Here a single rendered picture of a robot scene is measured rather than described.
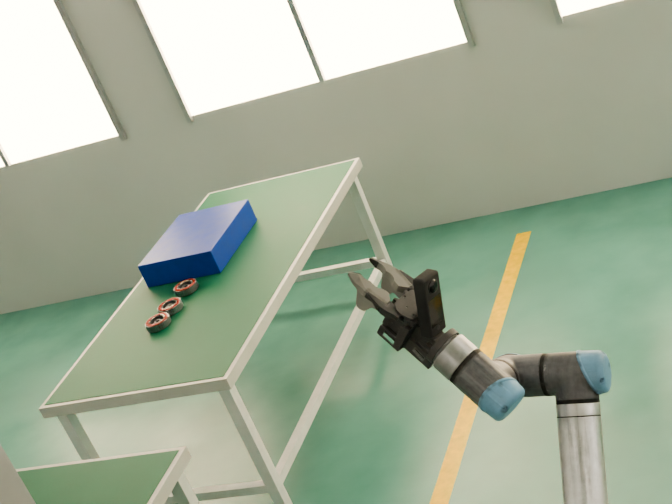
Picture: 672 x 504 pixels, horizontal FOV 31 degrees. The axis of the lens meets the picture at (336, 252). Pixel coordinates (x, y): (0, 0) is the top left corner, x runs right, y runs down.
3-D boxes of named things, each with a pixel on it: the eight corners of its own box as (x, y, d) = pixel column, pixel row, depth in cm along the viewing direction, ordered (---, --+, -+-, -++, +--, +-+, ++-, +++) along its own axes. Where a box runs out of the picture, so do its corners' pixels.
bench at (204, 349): (116, 546, 528) (38, 408, 498) (261, 308, 684) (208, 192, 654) (299, 528, 491) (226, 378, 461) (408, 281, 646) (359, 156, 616)
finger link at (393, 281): (361, 275, 222) (390, 312, 218) (371, 254, 218) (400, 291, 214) (374, 271, 224) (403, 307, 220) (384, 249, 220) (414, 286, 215)
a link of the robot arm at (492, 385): (507, 420, 212) (491, 428, 204) (460, 378, 215) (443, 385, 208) (534, 386, 209) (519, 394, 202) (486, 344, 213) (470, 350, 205)
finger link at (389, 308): (360, 302, 211) (403, 329, 210) (363, 296, 210) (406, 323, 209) (372, 286, 215) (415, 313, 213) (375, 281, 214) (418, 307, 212)
